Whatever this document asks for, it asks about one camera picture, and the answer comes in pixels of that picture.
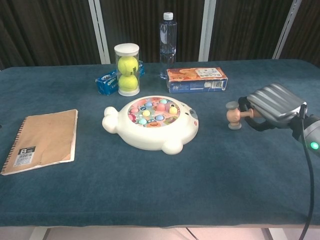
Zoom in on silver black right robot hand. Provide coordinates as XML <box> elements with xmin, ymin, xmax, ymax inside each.
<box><xmin>237</xmin><ymin>83</ymin><xmax>308</xmax><ymax>133</ymax></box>

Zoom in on pink grey toy hammer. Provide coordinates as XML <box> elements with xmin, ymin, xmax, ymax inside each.
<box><xmin>225</xmin><ymin>101</ymin><xmax>261</xmax><ymax>131</ymax></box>

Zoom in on white whack-a-mole toy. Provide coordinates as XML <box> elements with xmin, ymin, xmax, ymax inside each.
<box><xmin>101</xmin><ymin>94</ymin><xmax>200</xmax><ymax>156</ymax></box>

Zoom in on orange blue cookie box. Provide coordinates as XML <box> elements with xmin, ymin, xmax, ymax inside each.
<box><xmin>166</xmin><ymin>66</ymin><xmax>229</xmax><ymax>94</ymax></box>

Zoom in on clear water bottle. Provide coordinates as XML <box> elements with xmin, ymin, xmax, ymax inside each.
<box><xmin>159</xmin><ymin>11</ymin><xmax>178</xmax><ymax>78</ymax></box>

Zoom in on blue table cloth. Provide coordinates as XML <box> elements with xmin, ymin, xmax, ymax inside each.
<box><xmin>0</xmin><ymin>59</ymin><xmax>320</xmax><ymax>223</ymax></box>

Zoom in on yellow tennis ball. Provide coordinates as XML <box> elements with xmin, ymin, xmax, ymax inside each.
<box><xmin>118</xmin><ymin>74</ymin><xmax>139</xmax><ymax>93</ymax></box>
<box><xmin>117</xmin><ymin>56</ymin><xmax>139</xmax><ymax>77</ymax></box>

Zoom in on clear tennis ball tube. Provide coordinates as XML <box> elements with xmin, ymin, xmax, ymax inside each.
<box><xmin>113</xmin><ymin>42</ymin><xmax>141</xmax><ymax>97</ymax></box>

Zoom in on blue Oreo box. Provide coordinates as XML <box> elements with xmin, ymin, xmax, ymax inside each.
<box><xmin>95</xmin><ymin>60</ymin><xmax>146</xmax><ymax>96</ymax></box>

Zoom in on brown spiral notebook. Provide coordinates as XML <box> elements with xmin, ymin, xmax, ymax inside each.
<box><xmin>0</xmin><ymin>108</ymin><xmax>79</xmax><ymax>176</ymax></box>

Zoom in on white frame post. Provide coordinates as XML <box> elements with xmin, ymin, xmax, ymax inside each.
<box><xmin>87</xmin><ymin>0</ymin><xmax>111</xmax><ymax>65</ymax></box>
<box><xmin>199</xmin><ymin>0</ymin><xmax>218</xmax><ymax>63</ymax></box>
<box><xmin>272</xmin><ymin>0</ymin><xmax>304</xmax><ymax>60</ymax></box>

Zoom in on black right hand cable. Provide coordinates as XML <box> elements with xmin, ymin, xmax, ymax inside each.
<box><xmin>298</xmin><ymin>103</ymin><xmax>315</xmax><ymax>240</ymax></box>

